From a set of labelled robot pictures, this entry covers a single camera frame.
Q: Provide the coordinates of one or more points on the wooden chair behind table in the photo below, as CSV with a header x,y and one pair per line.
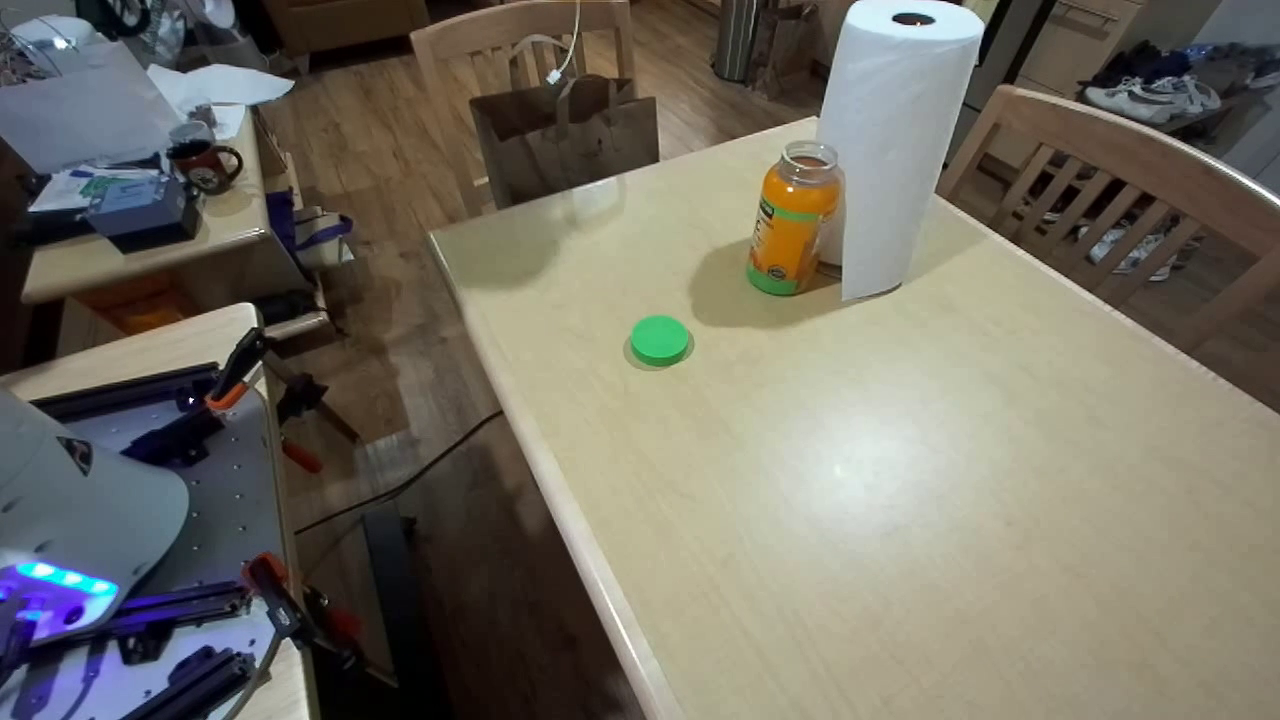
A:
x,y
1122,203

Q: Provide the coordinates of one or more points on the white paper towel roll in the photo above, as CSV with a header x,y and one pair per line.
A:
x,y
888,115

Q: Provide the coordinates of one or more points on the cluttered wooden side table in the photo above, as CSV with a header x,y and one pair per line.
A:
x,y
111,205

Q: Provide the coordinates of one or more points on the white sneakers on floor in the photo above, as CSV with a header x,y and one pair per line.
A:
x,y
1159,100

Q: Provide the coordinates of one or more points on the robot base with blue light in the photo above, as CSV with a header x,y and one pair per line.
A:
x,y
82,527

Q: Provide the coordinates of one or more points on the orange juice jar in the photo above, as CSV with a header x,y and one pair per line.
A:
x,y
798,205

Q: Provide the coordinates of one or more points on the green round lid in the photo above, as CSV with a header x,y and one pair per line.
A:
x,y
657,343

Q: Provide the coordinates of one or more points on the brown paper bag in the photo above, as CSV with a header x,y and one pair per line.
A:
x,y
552,135

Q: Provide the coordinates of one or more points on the black orange clamp tool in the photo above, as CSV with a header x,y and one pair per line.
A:
x,y
186,438

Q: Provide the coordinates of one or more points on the dark mug on side table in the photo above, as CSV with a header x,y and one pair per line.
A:
x,y
205,164

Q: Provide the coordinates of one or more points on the wooden chair with grey cushion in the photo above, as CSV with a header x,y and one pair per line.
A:
x,y
466,59

